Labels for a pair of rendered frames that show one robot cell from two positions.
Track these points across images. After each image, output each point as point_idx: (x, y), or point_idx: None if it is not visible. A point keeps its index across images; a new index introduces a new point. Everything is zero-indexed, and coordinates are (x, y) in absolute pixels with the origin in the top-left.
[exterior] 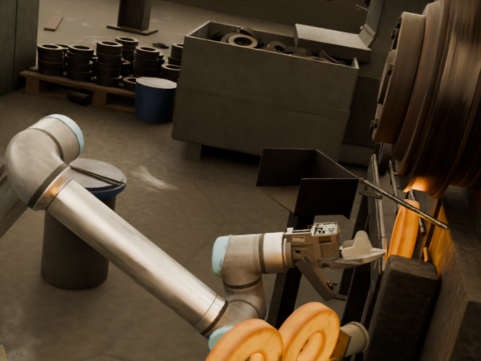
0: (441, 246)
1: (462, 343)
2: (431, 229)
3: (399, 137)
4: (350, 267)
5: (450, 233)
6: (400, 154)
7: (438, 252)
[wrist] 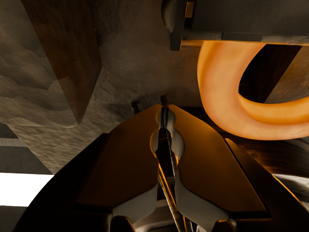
0: (136, 79)
1: None
2: (291, 58)
3: (153, 225)
4: (60, 171)
5: (109, 103)
6: (166, 211)
7: (144, 68)
